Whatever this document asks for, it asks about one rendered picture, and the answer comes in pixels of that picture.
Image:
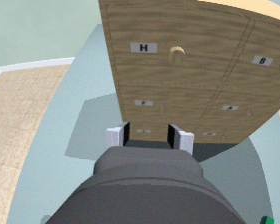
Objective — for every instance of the light wooden chest of drawers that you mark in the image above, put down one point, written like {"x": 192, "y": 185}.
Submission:
{"x": 251, "y": 9}

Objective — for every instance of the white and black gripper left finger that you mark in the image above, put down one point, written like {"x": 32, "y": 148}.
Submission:
{"x": 117, "y": 136}

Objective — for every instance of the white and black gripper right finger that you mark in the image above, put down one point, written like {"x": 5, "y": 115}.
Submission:
{"x": 178, "y": 139}

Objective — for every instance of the wooden drawer front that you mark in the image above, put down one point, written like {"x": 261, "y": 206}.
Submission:
{"x": 231, "y": 103}
{"x": 180, "y": 101}
{"x": 146, "y": 35}
{"x": 146, "y": 129}
{"x": 213, "y": 132}
{"x": 258, "y": 63}

